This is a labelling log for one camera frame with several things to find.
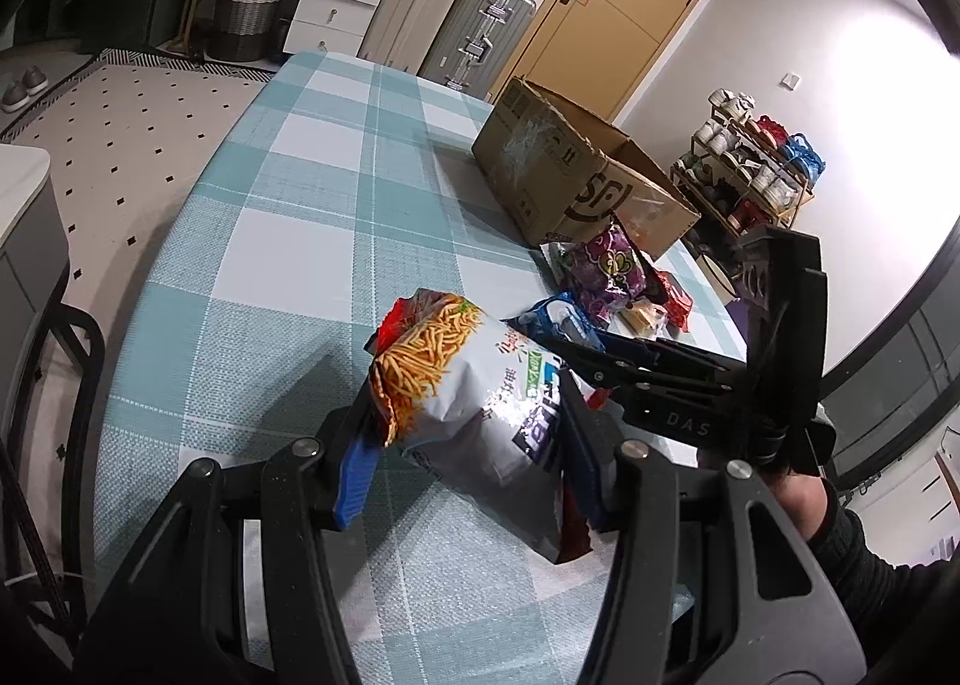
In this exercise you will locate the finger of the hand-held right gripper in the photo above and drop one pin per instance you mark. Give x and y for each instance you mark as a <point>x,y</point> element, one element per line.
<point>667,409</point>
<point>697,364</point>

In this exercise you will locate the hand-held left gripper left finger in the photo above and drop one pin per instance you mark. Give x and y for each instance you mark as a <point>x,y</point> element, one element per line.
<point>358,482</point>

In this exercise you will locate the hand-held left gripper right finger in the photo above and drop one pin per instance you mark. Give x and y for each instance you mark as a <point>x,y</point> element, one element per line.
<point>592,501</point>

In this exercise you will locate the red cookie packet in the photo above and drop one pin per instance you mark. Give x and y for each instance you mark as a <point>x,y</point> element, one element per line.
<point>675,299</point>

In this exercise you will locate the beige cracker packet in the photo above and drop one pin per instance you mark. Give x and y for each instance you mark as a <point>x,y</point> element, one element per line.
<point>645,319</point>

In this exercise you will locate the fries print snack bag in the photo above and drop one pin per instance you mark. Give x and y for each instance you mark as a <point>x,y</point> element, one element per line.
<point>465,392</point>

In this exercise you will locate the blue snack packet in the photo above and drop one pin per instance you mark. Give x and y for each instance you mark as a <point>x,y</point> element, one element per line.
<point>559,321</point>

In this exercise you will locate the brown cardboard box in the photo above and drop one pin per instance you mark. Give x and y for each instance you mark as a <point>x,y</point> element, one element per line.
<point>562,168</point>

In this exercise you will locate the person's right forearm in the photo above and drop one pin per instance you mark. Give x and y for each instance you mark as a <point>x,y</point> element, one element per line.
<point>885,595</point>

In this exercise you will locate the person's right hand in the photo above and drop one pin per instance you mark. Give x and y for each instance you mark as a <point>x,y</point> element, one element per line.
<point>801,505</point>

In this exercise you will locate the cream waste bin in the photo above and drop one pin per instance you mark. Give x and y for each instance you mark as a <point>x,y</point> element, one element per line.
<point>720,276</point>

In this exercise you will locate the wooden shoe rack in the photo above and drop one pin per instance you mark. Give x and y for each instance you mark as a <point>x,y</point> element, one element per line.
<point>806,194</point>

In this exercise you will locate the rows of racked shoes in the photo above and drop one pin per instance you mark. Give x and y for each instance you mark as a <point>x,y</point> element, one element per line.
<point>750,160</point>

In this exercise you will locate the teal checked tablecloth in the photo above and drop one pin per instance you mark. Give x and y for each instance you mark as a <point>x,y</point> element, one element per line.
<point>300,242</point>

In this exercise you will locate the wooden door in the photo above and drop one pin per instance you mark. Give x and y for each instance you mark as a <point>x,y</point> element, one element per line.
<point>637,3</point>

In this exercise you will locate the silver suitcase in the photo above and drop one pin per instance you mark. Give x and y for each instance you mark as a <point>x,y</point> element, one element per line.
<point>480,33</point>

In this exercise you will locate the cream dotted rug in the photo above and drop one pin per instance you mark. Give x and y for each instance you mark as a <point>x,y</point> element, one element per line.
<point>127,153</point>

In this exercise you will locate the beige suitcase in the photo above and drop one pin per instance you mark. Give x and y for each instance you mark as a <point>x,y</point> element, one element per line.
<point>412,10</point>

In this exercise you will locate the woven laundry basket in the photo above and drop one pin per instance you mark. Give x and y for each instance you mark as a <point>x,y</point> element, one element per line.
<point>247,10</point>

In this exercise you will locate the grey slipper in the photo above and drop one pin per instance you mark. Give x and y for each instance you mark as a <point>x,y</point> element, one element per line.
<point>35,79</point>
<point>13,96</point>

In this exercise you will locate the black metal frame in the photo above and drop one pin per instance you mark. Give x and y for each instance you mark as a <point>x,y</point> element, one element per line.
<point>86,347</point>

